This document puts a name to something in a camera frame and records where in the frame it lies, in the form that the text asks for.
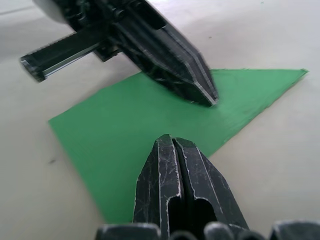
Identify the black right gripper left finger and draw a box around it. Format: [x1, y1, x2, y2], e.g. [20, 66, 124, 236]
[131, 134, 183, 233]

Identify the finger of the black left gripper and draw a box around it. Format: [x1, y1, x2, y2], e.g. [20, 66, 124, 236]
[124, 0, 220, 107]
[116, 14, 212, 108]

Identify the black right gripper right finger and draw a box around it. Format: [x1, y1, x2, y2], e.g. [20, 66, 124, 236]
[174, 136, 251, 231]

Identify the green paper sheet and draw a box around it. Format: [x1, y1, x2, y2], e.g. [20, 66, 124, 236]
[47, 67, 310, 225]

